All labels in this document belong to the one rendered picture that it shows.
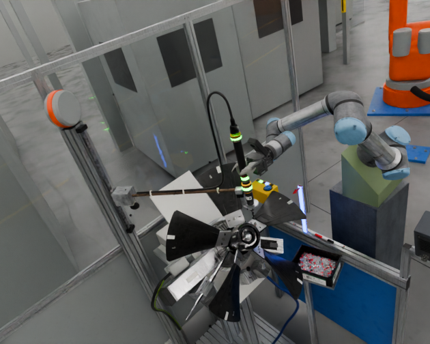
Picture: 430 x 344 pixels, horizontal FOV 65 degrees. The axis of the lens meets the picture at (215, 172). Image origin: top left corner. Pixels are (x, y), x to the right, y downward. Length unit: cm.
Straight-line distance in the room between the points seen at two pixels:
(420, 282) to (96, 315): 222
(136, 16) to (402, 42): 315
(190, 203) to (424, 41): 387
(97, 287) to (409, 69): 438
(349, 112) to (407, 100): 376
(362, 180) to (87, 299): 164
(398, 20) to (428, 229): 398
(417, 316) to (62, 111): 247
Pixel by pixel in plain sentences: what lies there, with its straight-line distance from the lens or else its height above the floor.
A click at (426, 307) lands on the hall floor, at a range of 283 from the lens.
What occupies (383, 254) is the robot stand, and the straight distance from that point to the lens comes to 228.
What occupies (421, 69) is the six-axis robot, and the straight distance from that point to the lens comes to 510.
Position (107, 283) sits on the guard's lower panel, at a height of 84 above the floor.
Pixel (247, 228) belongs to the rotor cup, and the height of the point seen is 124.
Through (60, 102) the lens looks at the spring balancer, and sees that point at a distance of 154.
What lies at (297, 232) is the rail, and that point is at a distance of 205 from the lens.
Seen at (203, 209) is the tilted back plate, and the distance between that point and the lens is 176.
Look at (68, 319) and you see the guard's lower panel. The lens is 219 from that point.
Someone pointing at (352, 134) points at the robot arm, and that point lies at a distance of 143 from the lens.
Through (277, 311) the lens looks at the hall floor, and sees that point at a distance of 274.
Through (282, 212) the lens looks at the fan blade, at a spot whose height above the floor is 117.
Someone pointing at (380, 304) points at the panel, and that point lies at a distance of 209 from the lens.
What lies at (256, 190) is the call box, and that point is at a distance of 202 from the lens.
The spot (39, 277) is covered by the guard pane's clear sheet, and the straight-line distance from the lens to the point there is 200.
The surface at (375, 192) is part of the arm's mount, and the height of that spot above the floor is 110.
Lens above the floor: 226
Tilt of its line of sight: 31 degrees down
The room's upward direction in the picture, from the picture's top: 15 degrees counter-clockwise
